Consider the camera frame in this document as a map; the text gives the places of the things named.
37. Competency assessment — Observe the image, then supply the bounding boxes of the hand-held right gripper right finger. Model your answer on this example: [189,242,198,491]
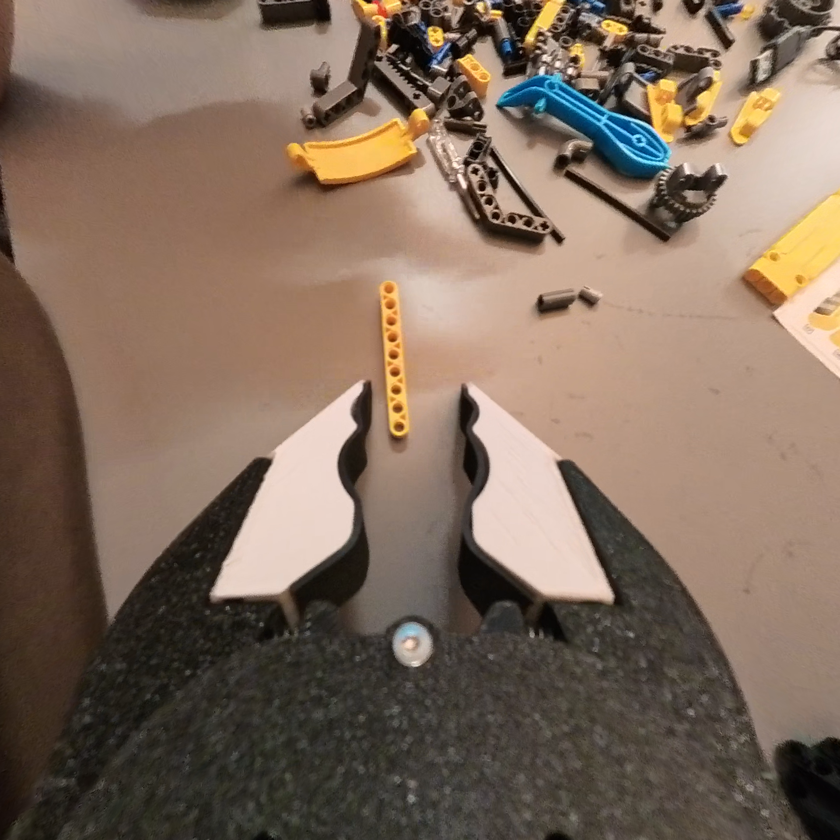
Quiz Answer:
[456,382,616,631]

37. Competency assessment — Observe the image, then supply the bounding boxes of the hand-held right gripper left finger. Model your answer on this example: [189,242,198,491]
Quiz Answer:
[209,379,374,634]

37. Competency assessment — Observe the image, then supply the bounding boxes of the yellow straight beam with holes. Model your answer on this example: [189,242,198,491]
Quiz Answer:
[378,281,410,439]

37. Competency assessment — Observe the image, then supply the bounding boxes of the black bent beam with holes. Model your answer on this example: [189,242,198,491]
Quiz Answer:
[458,163,551,245]

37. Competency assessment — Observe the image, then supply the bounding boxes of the thin black axle rod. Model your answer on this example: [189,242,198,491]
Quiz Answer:
[487,146,567,245]

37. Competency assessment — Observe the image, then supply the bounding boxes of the long black axle rod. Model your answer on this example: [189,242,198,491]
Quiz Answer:
[563,167,672,242]

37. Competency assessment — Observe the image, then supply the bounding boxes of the printed instruction booklet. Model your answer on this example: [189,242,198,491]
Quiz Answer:
[773,283,840,380]

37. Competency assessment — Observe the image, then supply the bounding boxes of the dark grey gear piece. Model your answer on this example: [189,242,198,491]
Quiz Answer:
[651,162,728,228]

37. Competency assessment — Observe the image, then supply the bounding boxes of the yellow curved panel piece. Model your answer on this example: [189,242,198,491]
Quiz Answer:
[285,108,432,189]

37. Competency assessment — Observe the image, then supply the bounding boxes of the clear plastic connector piece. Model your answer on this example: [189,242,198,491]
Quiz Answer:
[428,119,472,191]

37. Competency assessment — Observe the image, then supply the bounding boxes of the yellow flat panel piece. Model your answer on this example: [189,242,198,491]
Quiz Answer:
[743,196,840,307]

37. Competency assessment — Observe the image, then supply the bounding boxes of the black plastic part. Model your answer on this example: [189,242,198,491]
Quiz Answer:
[773,738,840,818]

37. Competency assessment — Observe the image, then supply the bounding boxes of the blue plastic separator tool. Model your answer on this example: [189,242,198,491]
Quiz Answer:
[495,73,673,181]

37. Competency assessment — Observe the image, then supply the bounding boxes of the small yellow panel piece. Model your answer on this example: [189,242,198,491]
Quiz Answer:
[728,88,783,147]

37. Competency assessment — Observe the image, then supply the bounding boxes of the pile of small building parts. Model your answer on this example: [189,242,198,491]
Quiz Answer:
[351,0,840,142]

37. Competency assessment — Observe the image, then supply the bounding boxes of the black rectangular frame piece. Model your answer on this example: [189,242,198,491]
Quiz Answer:
[257,0,330,27]

